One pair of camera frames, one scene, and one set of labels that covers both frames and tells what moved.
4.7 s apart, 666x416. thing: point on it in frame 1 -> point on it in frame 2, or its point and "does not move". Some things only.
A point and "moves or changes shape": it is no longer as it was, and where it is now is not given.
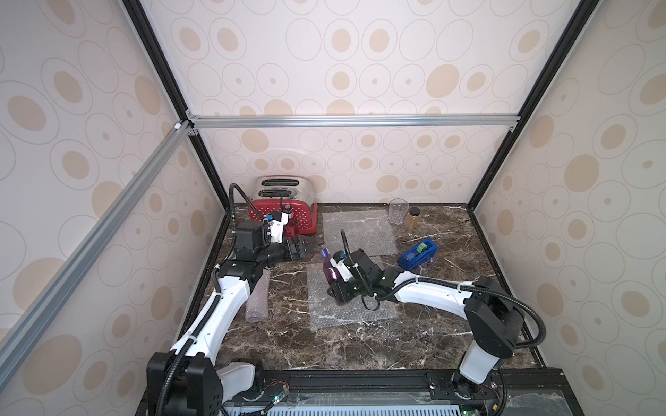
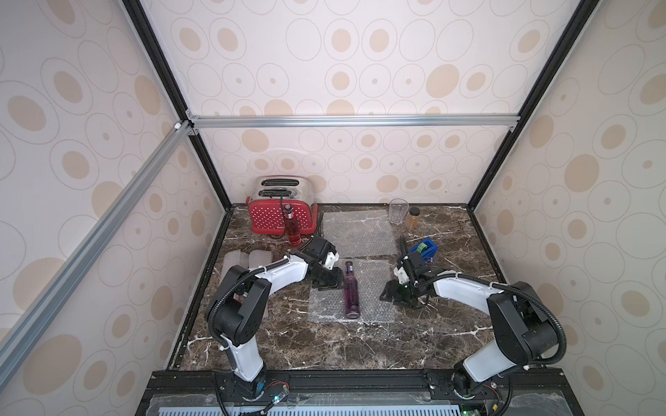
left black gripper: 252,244 -> 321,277
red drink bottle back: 291,230 does not move
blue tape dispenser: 418,255 does not move
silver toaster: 287,187 does not move
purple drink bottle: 329,272 moves or changes shape
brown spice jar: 412,218 does not move
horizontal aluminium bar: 197,122 does not move
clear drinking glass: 398,211 does not move
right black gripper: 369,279 -> 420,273
